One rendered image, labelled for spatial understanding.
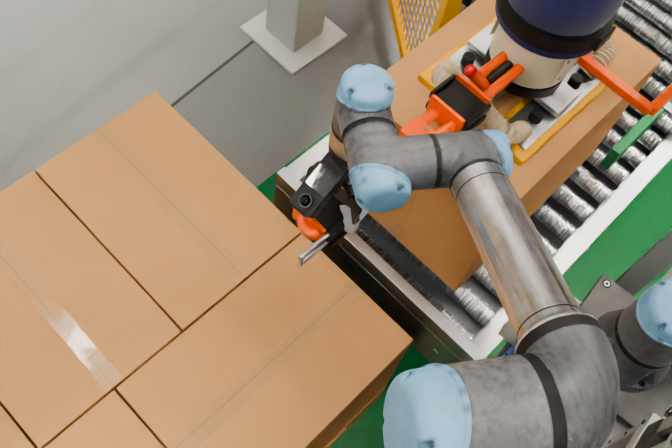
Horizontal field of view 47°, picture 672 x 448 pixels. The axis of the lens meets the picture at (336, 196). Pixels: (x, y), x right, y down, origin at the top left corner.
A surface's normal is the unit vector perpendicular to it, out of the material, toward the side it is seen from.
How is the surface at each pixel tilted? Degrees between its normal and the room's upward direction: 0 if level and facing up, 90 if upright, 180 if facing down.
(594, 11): 77
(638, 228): 0
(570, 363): 31
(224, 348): 0
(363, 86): 0
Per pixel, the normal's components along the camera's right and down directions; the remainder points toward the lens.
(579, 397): 0.28, -0.50
